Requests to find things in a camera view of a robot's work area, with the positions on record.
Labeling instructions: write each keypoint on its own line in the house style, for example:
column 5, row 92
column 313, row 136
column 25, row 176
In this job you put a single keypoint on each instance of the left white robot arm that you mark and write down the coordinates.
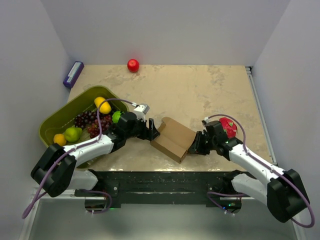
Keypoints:
column 55, row 169

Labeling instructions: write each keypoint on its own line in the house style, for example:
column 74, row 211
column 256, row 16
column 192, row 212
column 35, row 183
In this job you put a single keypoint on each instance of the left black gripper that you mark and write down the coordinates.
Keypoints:
column 150, row 134

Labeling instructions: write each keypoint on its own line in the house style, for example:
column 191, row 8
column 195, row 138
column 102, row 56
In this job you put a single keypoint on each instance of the green pear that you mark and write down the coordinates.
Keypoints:
column 73, row 134

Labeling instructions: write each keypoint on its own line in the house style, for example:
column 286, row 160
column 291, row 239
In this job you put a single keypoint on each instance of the purple grape bunch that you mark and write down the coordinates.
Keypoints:
column 85, row 119

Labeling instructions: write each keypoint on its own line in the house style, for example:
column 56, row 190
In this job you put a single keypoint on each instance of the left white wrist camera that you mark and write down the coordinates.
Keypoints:
column 141, row 111

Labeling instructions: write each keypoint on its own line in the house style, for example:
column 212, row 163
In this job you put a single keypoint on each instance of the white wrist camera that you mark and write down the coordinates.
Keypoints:
column 141, row 111
column 208, row 123

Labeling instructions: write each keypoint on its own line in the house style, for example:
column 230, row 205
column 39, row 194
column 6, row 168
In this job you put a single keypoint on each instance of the red apple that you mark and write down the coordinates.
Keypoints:
column 133, row 65

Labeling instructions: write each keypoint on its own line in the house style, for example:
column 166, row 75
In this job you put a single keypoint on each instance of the red dragon fruit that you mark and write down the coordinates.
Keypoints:
column 229, row 127

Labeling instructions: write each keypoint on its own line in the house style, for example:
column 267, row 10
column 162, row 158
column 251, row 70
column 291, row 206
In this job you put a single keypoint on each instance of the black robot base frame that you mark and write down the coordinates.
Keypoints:
column 117, row 188

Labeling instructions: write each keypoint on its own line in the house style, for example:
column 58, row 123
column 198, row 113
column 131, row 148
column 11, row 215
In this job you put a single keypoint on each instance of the purple rectangular box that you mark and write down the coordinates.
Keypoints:
column 73, row 74

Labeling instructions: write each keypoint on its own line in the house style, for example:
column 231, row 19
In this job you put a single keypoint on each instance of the olive green plastic bin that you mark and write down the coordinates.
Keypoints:
column 62, row 119

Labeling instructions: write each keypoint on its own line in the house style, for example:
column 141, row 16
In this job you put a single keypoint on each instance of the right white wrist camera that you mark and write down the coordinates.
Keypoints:
column 208, row 123

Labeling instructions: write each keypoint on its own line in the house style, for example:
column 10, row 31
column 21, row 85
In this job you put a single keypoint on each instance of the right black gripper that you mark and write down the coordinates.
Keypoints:
column 196, row 147

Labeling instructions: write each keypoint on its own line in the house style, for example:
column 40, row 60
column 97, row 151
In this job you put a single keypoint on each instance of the green striped toy fruit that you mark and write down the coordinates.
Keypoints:
column 116, row 116

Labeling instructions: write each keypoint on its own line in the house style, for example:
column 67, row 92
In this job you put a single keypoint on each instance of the red grape bunch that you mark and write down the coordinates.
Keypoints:
column 105, row 122

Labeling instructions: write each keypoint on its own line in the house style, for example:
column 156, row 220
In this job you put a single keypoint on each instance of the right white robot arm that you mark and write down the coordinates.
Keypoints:
column 282, row 191

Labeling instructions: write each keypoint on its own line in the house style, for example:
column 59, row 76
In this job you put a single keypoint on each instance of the brown cardboard box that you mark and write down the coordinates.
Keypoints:
column 174, row 140

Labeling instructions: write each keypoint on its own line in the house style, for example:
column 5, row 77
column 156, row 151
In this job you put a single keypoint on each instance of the yellow mango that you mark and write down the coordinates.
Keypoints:
column 103, row 106

